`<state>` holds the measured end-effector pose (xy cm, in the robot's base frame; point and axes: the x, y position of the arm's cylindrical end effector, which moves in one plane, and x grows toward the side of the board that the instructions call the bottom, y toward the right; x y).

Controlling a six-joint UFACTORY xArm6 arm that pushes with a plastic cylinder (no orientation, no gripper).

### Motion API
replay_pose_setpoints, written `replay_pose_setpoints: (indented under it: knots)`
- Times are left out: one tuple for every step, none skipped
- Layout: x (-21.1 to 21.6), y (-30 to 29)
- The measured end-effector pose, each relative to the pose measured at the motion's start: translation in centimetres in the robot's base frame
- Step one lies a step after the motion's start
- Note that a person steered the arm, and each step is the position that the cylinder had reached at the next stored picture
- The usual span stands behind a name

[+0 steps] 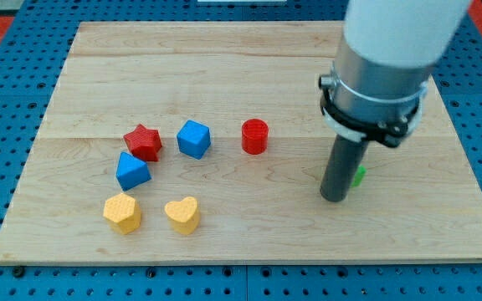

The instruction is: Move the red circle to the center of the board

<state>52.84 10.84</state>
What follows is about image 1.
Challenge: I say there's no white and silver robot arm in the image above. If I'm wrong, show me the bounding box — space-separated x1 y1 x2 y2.
319 0 471 148

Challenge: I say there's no wooden board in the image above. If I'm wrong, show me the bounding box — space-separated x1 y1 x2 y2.
0 22 482 267

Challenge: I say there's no red cylinder block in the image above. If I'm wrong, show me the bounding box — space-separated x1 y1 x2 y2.
241 119 269 155

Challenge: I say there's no blue cube block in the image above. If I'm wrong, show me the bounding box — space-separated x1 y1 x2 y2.
177 120 211 160

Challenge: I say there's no yellow heart block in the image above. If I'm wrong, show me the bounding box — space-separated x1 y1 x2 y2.
164 196 201 235

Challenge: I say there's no red star block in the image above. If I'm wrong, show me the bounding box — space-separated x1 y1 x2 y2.
123 124 162 161

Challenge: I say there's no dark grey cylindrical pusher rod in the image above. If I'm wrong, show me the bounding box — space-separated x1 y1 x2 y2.
320 135 369 202

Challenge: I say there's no blue triangular block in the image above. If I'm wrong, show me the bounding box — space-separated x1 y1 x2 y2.
115 152 152 191

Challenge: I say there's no green block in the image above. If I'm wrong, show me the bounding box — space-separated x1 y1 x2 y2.
351 165 367 187

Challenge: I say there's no yellow hexagon block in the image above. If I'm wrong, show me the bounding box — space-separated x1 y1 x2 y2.
103 193 141 235

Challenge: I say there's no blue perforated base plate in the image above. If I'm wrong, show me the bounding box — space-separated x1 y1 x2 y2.
0 1 482 300

